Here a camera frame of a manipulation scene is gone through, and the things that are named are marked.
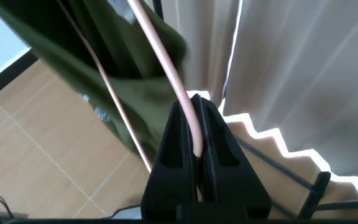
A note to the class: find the pink clothes hanger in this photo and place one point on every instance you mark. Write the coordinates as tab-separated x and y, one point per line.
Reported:
168	65

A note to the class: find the black clothes rack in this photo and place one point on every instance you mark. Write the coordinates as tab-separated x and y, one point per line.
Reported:
320	183

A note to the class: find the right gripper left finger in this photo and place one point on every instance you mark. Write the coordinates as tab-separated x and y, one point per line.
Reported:
166	189

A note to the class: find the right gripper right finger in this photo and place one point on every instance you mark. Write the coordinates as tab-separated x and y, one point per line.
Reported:
235	186

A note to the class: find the green printed t-shirt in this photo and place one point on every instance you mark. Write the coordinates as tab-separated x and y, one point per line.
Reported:
73	62

